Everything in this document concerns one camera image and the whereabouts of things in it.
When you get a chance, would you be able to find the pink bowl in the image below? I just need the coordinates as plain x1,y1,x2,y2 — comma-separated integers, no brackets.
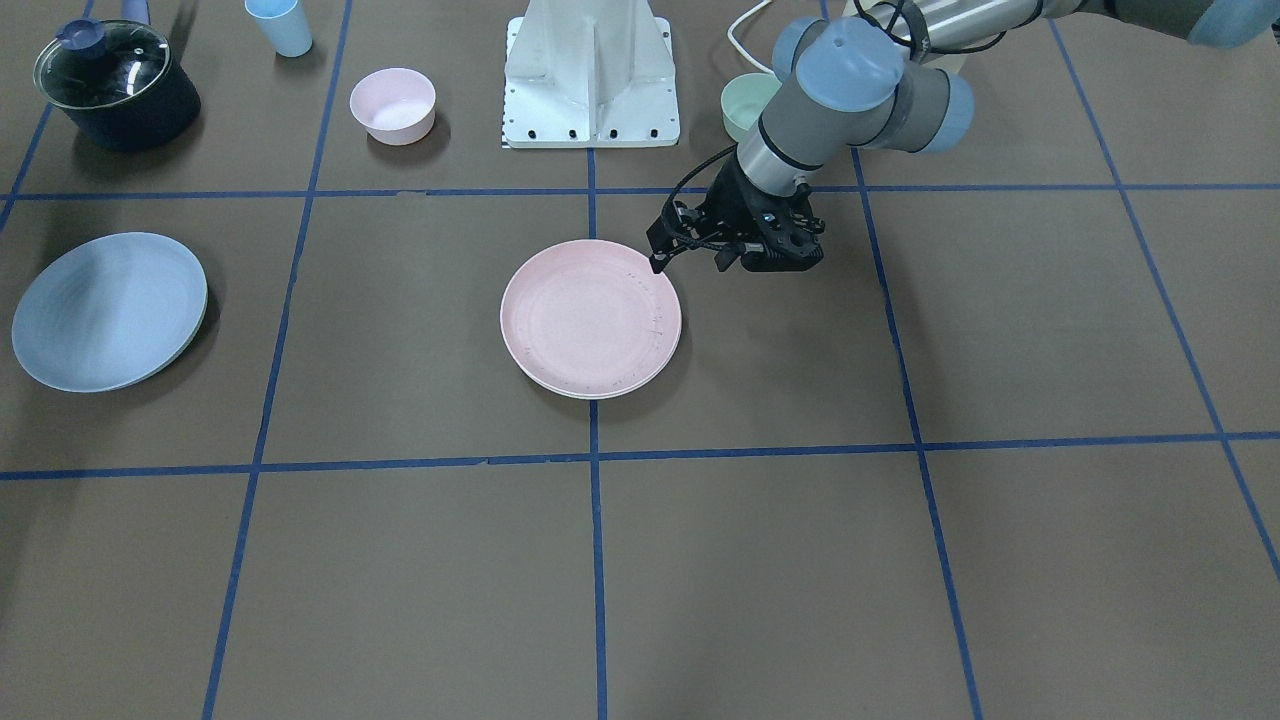
349,67,438,146

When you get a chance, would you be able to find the pink plate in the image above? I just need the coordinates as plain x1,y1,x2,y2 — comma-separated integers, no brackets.
499,240,684,380

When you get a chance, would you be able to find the green bowl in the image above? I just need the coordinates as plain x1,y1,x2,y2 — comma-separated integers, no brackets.
719,72,782,142

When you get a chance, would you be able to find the blue plate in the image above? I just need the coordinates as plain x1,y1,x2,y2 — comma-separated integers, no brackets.
12,232,209,393

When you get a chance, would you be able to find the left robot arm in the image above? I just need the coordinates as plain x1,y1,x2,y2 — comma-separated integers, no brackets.
646,1,1277,273

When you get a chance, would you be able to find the beige plate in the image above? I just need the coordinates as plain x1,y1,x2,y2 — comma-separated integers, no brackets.
517,359,669,400

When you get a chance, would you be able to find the light blue cup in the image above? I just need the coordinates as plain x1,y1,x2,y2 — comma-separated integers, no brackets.
244,0,314,58

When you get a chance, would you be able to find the white pedestal column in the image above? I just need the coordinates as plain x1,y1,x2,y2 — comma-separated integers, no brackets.
500,1,681,149

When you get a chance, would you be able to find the dark blue pot with lid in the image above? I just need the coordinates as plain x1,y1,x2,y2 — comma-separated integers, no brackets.
32,1,202,152

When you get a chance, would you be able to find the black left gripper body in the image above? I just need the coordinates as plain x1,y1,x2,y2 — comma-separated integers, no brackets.
660,150,826,273

